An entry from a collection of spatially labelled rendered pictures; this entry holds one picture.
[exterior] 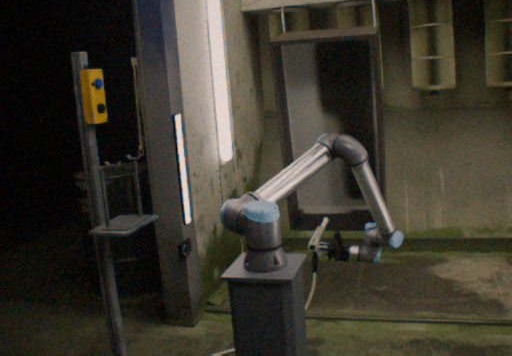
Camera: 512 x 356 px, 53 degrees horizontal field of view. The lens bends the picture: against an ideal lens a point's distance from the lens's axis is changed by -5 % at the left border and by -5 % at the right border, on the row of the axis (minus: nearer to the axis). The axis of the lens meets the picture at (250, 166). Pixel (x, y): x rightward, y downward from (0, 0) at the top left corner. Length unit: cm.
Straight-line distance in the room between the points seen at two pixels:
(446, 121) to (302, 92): 151
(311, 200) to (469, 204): 127
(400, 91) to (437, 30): 67
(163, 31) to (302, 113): 108
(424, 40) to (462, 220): 138
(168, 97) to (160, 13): 46
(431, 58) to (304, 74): 114
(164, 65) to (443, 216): 239
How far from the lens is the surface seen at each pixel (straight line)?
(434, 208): 423
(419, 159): 437
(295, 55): 340
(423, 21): 418
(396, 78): 455
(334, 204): 369
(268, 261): 224
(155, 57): 299
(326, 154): 259
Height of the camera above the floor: 145
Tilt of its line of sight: 10 degrees down
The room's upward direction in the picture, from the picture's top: 5 degrees counter-clockwise
